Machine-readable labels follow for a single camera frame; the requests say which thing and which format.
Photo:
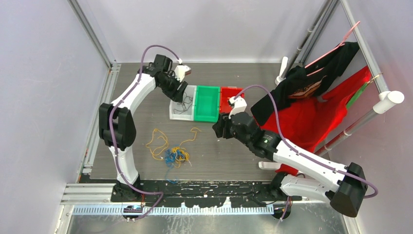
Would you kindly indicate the red plastic bin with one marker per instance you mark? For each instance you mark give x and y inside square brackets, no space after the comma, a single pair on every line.
[226,94]

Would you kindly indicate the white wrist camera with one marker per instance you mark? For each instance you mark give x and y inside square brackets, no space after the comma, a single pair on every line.
[181,71]
[237,104]

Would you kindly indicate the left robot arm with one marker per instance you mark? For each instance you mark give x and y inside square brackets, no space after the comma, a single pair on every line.
[116,124]

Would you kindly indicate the white rack base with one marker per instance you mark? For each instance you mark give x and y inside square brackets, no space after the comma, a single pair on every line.
[273,166]

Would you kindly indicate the white plastic bin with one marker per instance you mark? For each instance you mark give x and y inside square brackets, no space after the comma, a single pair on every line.
[185,110]

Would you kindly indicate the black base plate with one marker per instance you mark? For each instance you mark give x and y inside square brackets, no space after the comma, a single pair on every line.
[204,194]

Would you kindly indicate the green plastic bin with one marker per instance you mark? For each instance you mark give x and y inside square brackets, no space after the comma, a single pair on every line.
[206,107]

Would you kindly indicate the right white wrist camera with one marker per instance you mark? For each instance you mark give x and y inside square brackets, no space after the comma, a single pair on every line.
[237,104]

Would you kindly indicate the metal clothes rail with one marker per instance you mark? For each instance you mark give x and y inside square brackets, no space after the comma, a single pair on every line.
[387,98]

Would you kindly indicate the green hanger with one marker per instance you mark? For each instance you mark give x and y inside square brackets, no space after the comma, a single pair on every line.
[362,88]

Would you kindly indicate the pink hanger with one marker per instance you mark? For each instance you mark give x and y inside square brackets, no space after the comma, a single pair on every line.
[335,46]

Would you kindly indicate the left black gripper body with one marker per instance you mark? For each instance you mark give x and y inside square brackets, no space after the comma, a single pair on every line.
[170,85]

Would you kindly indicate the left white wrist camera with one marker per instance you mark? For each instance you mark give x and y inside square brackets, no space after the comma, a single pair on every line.
[181,71]

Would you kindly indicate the black shirt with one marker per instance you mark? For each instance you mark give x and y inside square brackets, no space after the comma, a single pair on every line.
[314,79]

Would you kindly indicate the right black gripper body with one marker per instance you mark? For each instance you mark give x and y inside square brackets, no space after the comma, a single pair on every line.
[229,131]

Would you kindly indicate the white rack post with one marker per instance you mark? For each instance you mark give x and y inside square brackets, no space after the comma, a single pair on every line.
[281,75]

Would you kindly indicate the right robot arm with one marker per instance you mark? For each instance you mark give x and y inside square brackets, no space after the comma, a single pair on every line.
[344,187]

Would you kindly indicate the red shirt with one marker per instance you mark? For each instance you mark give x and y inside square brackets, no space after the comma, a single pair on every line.
[308,122]

